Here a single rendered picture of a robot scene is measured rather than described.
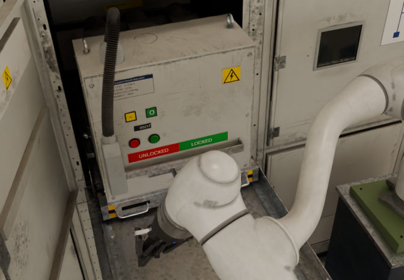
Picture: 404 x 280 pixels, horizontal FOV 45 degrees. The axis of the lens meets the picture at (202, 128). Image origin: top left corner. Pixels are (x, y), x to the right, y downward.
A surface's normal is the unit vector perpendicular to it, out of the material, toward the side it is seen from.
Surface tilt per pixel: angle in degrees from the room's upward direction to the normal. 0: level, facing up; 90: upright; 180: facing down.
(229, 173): 34
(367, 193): 5
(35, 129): 0
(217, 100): 90
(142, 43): 0
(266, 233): 23
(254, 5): 90
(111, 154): 60
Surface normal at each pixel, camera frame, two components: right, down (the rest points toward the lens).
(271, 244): 0.36, -0.56
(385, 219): 0.00, -0.84
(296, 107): 0.32, 0.57
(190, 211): -0.62, 0.35
